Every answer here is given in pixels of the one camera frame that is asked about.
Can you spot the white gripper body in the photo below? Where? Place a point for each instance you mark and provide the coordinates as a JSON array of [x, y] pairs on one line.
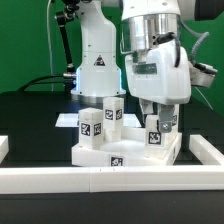
[[158, 79]]

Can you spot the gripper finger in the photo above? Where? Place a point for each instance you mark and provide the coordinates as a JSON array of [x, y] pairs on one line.
[[147, 108], [165, 113]]

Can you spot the white square table top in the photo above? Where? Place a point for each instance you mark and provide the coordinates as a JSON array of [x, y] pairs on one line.
[[128, 152]]

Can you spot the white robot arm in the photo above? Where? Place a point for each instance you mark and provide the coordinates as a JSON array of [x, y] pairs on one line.
[[147, 33]]

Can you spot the white U-shaped fence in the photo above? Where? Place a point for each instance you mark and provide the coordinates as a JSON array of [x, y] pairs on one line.
[[207, 175]]

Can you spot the marker sheet with tags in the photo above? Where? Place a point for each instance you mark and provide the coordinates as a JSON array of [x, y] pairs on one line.
[[72, 120]]

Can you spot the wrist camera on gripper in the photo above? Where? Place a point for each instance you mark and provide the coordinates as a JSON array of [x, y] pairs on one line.
[[202, 75]]

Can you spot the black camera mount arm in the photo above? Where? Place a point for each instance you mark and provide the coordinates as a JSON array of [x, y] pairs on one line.
[[62, 18]]

